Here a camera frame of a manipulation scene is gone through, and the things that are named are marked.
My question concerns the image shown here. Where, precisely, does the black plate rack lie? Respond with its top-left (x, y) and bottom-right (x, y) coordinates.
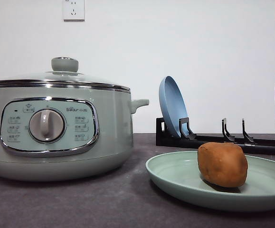
top-left (156, 117), bottom-right (275, 155)

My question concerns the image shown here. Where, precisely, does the glass steamer lid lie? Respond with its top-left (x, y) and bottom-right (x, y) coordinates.
top-left (0, 57), bottom-right (131, 92)

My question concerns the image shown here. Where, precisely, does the blue plate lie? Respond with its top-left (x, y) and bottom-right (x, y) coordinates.
top-left (159, 76), bottom-right (189, 137)

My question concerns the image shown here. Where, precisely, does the white wall socket left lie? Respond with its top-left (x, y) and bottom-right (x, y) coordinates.
top-left (62, 0), bottom-right (85, 23)

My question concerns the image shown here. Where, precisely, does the green plate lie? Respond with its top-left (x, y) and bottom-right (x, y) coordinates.
top-left (145, 151), bottom-right (275, 212)

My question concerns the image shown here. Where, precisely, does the green electric steamer pot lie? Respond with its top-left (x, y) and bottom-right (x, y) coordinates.
top-left (0, 79), bottom-right (150, 181)

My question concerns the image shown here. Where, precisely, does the brown potato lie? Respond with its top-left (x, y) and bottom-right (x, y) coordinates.
top-left (197, 142), bottom-right (248, 188)

